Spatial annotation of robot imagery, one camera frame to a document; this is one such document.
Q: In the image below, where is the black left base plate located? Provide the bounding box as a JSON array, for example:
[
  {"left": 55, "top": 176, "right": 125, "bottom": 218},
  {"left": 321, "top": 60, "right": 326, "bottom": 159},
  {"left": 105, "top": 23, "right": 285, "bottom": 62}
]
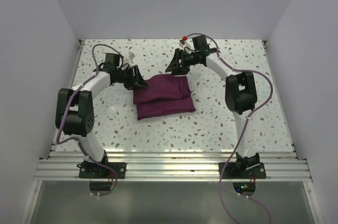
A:
[{"left": 77, "top": 161, "right": 127, "bottom": 179}]

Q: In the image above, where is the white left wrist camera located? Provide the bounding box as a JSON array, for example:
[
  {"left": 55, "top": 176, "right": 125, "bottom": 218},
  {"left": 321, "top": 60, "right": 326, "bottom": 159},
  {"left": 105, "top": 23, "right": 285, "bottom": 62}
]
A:
[{"left": 124, "top": 52, "right": 135, "bottom": 65}]

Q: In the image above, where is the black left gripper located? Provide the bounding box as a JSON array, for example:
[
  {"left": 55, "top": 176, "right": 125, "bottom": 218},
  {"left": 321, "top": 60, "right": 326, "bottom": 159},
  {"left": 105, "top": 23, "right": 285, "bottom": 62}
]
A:
[{"left": 115, "top": 65, "right": 148, "bottom": 90}]

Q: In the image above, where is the aluminium rail frame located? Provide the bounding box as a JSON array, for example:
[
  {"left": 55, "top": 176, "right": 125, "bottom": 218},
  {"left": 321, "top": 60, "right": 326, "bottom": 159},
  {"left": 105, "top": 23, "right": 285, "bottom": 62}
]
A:
[{"left": 22, "top": 39, "right": 319, "bottom": 223}]

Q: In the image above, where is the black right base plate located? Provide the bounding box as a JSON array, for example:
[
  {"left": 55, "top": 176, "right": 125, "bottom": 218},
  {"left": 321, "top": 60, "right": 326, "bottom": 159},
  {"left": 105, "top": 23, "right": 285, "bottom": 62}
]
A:
[{"left": 222, "top": 162, "right": 267, "bottom": 179}]

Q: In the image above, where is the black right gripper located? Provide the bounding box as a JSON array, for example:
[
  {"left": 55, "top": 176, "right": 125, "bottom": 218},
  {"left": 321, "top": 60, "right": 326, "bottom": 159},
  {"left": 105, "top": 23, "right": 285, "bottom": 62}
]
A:
[{"left": 165, "top": 49, "right": 199, "bottom": 77}]

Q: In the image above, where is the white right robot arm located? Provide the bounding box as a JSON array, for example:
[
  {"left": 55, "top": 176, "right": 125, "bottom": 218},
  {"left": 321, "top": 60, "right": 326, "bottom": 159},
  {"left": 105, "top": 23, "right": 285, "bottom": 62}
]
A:
[{"left": 165, "top": 35, "right": 260, "bottom": 178}]

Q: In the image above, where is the purple cloth mat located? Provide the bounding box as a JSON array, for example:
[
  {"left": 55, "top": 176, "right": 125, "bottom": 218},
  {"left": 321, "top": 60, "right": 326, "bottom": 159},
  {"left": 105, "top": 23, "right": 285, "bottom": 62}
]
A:
[{"left": 133, "top": 74, "right": 196, "bottom": 120}]

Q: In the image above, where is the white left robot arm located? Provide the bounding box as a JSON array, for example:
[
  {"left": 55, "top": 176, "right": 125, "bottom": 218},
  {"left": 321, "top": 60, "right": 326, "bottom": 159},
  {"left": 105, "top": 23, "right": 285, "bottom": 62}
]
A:
[{"left": 55, "top": 53, "right": 148, "bottom": 178}]

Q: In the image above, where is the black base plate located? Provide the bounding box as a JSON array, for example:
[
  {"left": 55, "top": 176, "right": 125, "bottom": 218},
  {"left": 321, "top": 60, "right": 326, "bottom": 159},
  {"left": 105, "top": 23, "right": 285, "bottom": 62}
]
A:
[
  {"left": 222, "top": 162, "right": 267, "bottom": 179},
  {"left": 77, "top": 161, "right": 127, "bottom": 179}
]

